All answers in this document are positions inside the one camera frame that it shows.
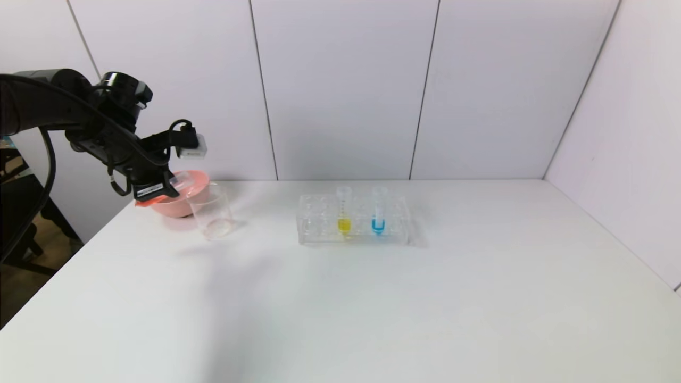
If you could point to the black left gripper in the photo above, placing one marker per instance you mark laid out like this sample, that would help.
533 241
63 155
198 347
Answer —
150 190

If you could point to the test tube with blue pigment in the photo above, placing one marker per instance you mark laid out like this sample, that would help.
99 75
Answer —
378 225

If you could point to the orange and black left arm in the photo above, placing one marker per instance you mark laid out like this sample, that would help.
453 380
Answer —
32 101

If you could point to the clear acrylic test tube rack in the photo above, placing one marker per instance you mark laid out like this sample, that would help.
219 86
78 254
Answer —
319 223

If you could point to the test tube with yellow pigment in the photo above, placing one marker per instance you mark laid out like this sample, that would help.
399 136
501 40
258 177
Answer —
344 224

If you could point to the pink plastic bowl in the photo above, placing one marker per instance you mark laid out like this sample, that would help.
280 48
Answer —
178 206

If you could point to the clear glass beaker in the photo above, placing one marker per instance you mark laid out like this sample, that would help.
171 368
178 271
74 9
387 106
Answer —
213 213

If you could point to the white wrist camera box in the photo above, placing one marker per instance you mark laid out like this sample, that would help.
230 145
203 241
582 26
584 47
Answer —
192 149

